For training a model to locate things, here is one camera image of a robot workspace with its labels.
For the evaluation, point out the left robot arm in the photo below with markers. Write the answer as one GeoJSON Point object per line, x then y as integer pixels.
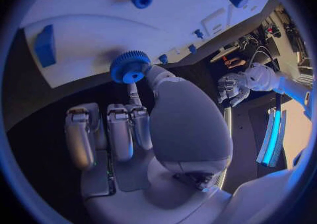
{"type": "Point", "coordinates": [262, 77]}

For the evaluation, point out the small blue plug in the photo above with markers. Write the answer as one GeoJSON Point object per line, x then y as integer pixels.
{"type": "Point", "coordinates": [198, 33]}
{"type": "Point", "coordinates": [163, 58]}
{"type": "Point", "coordinates": [192, 49]}

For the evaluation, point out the white task board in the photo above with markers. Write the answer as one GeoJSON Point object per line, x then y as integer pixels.
{"type": "Point", "coordinates": [99, 0]}

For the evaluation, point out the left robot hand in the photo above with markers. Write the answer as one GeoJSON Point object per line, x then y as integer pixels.
{"type": "Point", "coordinates": [231, 89]}

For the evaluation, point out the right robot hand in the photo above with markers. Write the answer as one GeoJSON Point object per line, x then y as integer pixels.
{"type": "Point", "coordinates": [188, 125]}

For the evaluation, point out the glowing light bar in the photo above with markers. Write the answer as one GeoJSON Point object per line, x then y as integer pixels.
{"type": "Point", "coordinates": [271, 138]}

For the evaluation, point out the cluttered workshop desk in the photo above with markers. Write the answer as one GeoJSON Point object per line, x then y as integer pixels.
{"type": "Point", "coordinates": [270, 35]}

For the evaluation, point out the blue block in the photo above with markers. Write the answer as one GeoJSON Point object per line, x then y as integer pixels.
{"type": "Point", "coordinates": [45, 47]}

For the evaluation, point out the blue gear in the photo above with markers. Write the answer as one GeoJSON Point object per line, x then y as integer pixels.
{"type": "Point", "coordinates": [126, 65]}

